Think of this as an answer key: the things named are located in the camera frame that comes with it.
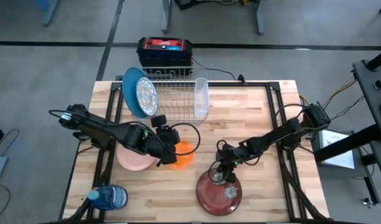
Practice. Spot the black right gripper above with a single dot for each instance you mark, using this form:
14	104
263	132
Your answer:
229	155

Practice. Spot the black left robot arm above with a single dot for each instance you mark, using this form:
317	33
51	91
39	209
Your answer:
100	127

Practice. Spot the clear plastic cutlery tub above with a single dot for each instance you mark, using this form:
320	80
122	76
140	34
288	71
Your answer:
202	98

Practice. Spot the grey box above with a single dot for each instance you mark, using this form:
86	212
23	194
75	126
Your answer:
316	146

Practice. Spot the white sheet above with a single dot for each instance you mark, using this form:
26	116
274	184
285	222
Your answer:
338	149

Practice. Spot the black stand beam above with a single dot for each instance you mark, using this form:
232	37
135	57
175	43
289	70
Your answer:
349	143

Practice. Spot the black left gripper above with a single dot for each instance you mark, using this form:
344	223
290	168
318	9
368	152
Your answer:
164	140

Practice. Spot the pink plate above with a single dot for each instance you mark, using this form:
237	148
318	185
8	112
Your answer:
131	161

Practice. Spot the dark side table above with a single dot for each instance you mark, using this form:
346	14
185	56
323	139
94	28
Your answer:
371	93

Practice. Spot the blue water bottle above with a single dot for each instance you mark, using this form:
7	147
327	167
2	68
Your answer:
111	197

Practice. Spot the red and black battery box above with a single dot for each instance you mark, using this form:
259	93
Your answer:
164	46

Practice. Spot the plain blue plate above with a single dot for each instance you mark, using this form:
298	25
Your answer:
129	90

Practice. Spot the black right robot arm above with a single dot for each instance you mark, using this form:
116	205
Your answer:
271	137

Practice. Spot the small caster wheel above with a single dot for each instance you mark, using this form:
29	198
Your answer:
368	201

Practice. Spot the black aluminium table frame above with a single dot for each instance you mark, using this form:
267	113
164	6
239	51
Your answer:
259	84

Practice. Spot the grey table leg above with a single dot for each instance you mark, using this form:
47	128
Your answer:
261	15
167	15
51	12

